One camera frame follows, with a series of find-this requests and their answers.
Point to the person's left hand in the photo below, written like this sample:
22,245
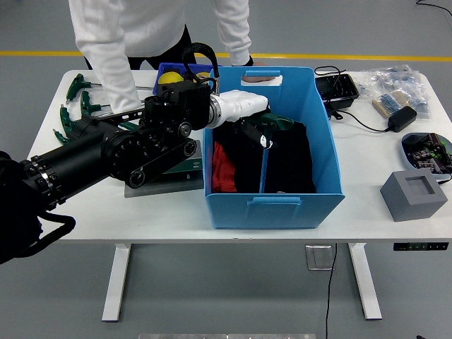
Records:
259,79

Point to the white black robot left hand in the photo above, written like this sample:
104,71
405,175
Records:
243,104

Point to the large blue plastic box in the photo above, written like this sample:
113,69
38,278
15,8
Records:
275,212

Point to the green grey hex key stand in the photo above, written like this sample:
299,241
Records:
166,189

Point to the person's left forearm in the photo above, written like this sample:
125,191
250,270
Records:
238,46

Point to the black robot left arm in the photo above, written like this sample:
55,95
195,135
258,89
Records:
88,155

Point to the person's right forearm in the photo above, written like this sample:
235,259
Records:
120,88

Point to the black wristband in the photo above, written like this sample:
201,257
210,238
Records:
247,63

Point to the yellow tape measure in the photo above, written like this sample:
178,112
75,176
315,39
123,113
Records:
203,75

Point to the red cloth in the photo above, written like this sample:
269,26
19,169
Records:
222,169

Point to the black cloth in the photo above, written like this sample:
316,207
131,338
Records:
289,159

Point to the black plastic tray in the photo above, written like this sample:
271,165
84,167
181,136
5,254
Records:
335,88

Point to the white table leg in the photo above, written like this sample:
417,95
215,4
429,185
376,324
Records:
116,282
365,282

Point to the yellow ball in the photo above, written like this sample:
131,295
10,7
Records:
169,78

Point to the small dark blue bin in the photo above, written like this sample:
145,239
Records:
169,65

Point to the black table control panel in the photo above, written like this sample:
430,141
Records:
420,246

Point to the person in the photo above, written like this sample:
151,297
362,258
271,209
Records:
155,21

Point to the silver floor socket plate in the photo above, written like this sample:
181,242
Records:
318,257

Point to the resistor tape strip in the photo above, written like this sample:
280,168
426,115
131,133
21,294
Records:
386,104

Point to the clear bags of components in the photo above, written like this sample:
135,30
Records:
392,79

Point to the grey foam block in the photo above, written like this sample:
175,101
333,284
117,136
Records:
406,205

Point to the black power adapter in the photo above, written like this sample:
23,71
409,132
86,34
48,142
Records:
402,118

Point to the light blue plate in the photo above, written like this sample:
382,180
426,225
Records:
404,153

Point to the pile of electronic parts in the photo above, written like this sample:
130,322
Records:
427,152

